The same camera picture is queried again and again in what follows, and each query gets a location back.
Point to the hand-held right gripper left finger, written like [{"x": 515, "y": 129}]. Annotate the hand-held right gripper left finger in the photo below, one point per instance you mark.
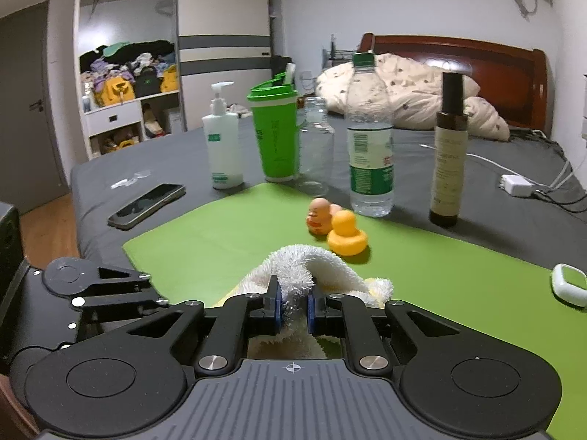
[{"x": 275, "y": 305}]

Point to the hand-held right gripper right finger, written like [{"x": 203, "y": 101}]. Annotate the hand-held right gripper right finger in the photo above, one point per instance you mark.
[{"x": 312, "y": 309}]

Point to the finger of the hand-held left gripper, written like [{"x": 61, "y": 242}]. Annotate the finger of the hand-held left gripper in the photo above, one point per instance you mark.
[{"x": 119, "y": 302}]

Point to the white and yellow towel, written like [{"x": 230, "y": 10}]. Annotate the white and yellow towel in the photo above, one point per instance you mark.
[{"x": 330, "y": 270}]

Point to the yellow rubber duck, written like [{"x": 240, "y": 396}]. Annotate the yellow rubber duck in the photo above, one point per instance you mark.
[{"x": 346, "y": 238}]

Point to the green mat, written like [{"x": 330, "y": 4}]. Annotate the green mat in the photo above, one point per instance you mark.
[{"x": 206, "y": 247}]

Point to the orange rubber toy figure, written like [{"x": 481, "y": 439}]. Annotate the orange rubber toy figure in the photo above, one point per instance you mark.
[{"x": 316, "y": 217}]

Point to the smartphone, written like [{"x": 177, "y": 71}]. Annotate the smartphone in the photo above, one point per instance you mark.
[{"x": 146, "y": 206}]

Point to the clear plastic wrapper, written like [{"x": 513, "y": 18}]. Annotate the clear plastic wrapper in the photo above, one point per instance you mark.
[{"x": 130, "y": 179}]

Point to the green-capped water bottle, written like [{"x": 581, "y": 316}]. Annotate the green-capped water bottle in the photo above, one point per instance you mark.
[{"x": 369, "y": 169}]

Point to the clear empty bottle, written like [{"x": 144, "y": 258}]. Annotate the clear empty bottle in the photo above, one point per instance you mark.
[{"x": 316, "y": 156}]

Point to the green tumbler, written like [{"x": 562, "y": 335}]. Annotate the green tumbler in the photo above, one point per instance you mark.
[{"x": 275, "y": 142}]

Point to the white pump lotion bottle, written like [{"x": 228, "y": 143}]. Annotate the white pump lotion bottle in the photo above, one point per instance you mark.
[{"x": 222, "y": 146}]

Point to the brown spray bottle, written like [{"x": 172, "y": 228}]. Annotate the brown spray bottle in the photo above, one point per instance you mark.
[{"x": 448, "y": 169}]

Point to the grey door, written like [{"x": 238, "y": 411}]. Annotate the grey door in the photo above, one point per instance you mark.
[{"x": 27, "y": 101}]

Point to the yellow bag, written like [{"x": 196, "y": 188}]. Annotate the yellow bag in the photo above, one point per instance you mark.
[
  {"x": 114, "y": 90},
  {"x": 169, "y": 79}
]

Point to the white charger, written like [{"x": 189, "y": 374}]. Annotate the white charger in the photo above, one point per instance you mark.
[{"x": 516, "y": 184}]

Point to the beige patterned quilt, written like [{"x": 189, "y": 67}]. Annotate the beige patterned quilt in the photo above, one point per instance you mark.
[{"x": 412, "y": 91}]

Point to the pile of clothes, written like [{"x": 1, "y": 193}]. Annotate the pile of clothes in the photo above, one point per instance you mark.
[{"x": 137, "y": 57}]

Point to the white rounded case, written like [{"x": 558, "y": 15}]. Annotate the white rounded case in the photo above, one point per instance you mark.
[{"x": 571, "y": 284}]

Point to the white and grey wardrobe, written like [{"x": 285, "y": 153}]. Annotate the white and grey wardrobe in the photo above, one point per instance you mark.
[{"x": 220, "y": 18}]

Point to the red wooden headboard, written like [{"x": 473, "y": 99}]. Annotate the red wooden headboard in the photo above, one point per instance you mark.
[{"x": 504, "y": 59}]

